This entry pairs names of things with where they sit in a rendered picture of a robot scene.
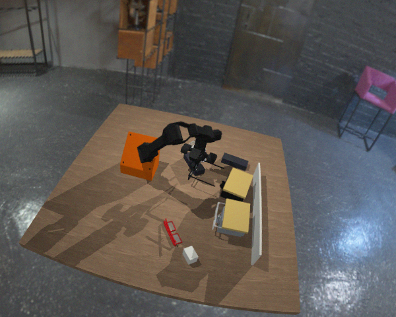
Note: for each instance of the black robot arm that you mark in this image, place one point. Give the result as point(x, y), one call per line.
point(172, 136)

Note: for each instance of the white cube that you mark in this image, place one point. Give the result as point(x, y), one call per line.
point(190, 255)

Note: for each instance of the red glasses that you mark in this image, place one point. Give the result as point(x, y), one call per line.
point(173, 237)

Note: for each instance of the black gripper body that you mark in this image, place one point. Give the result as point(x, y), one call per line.
point(210, 158)

